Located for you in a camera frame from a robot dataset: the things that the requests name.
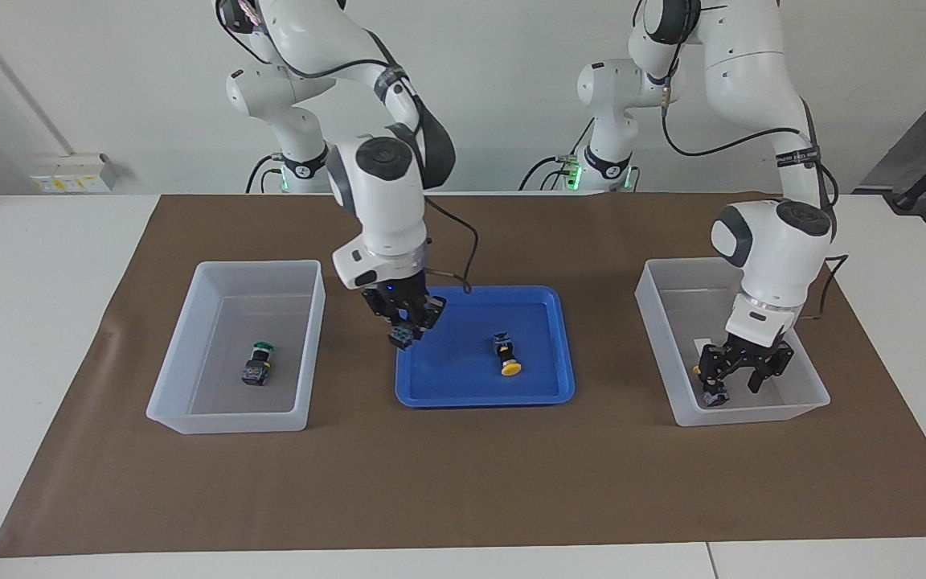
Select yellow push button switch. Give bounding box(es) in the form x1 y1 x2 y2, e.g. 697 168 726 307
493 331 523 378
694 364 731 408

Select translucent white plastic box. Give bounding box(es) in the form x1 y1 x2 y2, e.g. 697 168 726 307
146 259 326 435
634 256 831 427

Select blue plastic tray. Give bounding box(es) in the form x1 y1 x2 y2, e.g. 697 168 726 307
395 285 576 409

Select brown paper mat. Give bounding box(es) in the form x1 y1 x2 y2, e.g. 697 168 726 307
0 191 926 558

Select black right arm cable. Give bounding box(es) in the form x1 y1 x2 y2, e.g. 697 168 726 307
423 193 480 294

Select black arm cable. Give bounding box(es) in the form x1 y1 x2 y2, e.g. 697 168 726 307
423 193 480 294
660 80 850 318

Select black left base cable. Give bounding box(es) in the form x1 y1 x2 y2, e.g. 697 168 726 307
518 121 596 192

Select black base cable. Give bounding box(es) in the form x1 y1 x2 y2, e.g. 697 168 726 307
518 121 596 192
246 154 281 194

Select black right base cable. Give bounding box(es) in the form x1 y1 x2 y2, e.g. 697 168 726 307
246 154 281 194

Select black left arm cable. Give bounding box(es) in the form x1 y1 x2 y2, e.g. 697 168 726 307
660 80 850 318

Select wall power socket strip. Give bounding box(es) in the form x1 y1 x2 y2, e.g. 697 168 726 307
29 153 118 194

